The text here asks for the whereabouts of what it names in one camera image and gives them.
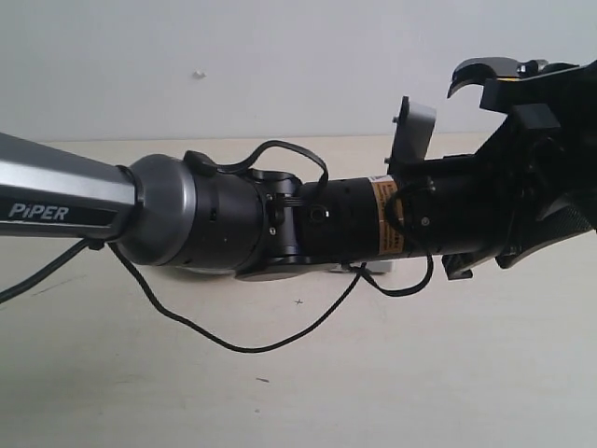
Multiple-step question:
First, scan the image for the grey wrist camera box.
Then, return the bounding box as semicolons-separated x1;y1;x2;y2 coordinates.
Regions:
385;96;437;174

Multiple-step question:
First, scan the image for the black silver Piper robot arm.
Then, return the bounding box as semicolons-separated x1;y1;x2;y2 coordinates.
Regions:
1;57;596;280

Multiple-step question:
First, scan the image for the yellow black claw hammer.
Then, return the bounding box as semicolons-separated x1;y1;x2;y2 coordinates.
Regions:
447;57;548;98

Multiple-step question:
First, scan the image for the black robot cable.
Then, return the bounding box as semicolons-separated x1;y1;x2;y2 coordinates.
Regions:
0;140;435;353

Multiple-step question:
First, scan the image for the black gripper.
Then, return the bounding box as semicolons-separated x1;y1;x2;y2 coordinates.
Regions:
396;62;596;280

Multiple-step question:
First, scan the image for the red dome push button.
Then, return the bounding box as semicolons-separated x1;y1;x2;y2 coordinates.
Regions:
330;260;395;275

